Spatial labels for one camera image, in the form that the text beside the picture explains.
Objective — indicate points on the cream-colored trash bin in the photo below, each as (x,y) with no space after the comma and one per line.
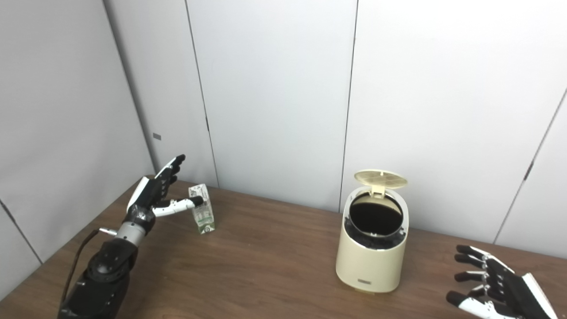
(370,268)

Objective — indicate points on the white green milk carton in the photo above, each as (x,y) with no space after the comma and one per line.
(203,219)

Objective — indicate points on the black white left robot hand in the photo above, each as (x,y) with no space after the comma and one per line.
(148,195)

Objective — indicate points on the round cream bin lid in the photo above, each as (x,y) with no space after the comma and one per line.
(381,178)

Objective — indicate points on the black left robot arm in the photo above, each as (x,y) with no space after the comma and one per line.
(102,283)

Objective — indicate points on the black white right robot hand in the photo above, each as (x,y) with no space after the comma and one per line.
(509,292)

